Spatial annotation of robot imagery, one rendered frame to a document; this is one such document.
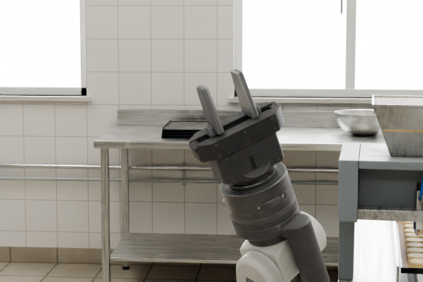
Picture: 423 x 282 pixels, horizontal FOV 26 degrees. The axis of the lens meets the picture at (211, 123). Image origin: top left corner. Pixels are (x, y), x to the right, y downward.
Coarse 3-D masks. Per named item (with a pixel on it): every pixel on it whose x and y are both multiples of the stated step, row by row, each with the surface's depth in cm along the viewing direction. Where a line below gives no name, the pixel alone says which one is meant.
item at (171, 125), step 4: (168, 124) 520; (172, 124) 520; (176, 124) 520; (180, 124) 520; (184, 124) 520; (188, 124) 520; (192, 124) 520; (196, 124) 520; (200, 124) 520; (204, 124) 520; (164, 128) 500; (168, 128) 500; (172, 128) 500; (176, 128) 500; (180, 128) 500; (184, 128) 500; (188, 128) 500; (192, 128) 500; (196, 128) 500; (200, 128) 500
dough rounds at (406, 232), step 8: (400, 224) 283; (408, 224) 274; (400, 232) 272; (408, 232) 265; (400, 240) 262; (408, 240) 254; (416, 240) 254; (400, 248) 254; (408, 248) 249; (416, 248) 246; (408, 256) 238; (416, 256) 237; (408, 264) 237; (416, 264) 231
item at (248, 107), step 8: (232, 72) 112; (240, 72) 111; (240, 80) 111; (240, 88) 112; (248, 88) 112; (240, 96) 113; (248, 96) 112; (240, 104) 115; (248, 104) 112; (256, 104) 114; (248, 112) 113; (256, 112) 112
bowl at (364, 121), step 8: (336, 112) 516; (344, 112) 523; (352, 112) 525; (360, 112) 526; (368, 112) 525; (336, 120) 511; (344, 120) 501; (352, 120) 498; (360, 120) 496; (368, 120) 495; (376, 120) 496; (344, 128) 506; (352, 128) 501; (360, 128) 499; (368, 128) 498; (376, 128) 499
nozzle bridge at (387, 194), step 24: (360, 144) 261; (384, 144) 259; (360, 168) 231; (384, 168) 230; (408, 168) 229; (360, 192) 240; (384, 192) 239; (408, 192) 238; (360, 216) 236; (384, 216) 234; (408, 216) 233
